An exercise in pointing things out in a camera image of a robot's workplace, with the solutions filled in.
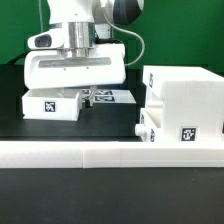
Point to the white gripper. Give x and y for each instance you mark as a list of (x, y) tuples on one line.
[(49, 69)]

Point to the white front drawer box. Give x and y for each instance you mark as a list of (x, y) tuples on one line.
[(149, 126)]

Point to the white marker sheet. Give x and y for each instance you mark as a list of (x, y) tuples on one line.
[(113, 96)]

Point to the white drawer box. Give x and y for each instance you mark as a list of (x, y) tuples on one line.
[(43, 104), (149, 126)]

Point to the white L-shaped border wall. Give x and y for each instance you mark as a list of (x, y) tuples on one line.
[(44, 154)]

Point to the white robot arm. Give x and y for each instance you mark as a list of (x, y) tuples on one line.
[(78, 49)]

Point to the white drawer cabinet frame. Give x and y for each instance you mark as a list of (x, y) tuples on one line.
[(191, 100)]

